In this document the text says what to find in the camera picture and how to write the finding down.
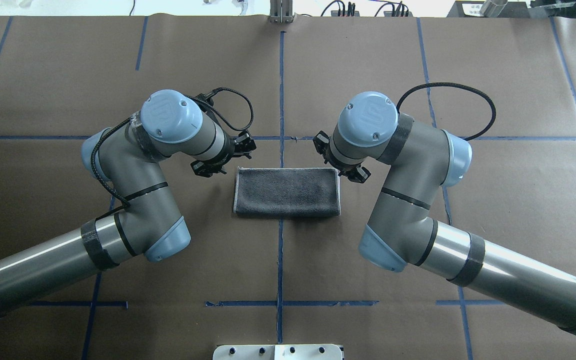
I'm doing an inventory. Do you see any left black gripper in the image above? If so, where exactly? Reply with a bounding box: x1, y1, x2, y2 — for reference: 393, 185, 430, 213
190, 131, 257, 178

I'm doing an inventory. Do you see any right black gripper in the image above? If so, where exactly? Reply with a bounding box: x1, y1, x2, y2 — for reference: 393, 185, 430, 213
313, 131, 371, 183

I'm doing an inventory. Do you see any pink towel grey back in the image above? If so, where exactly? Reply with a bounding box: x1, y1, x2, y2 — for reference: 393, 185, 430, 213
233, 167, 342, 218

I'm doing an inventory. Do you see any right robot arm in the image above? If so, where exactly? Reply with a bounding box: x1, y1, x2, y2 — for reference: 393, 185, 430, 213
313, 91, 576, 336

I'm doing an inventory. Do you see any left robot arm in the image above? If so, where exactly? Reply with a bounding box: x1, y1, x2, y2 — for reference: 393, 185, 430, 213
0, 87, 256, 319

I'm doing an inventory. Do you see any aluminium frame post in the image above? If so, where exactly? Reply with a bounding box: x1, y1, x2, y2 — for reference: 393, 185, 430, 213
269, 0, 295, 24

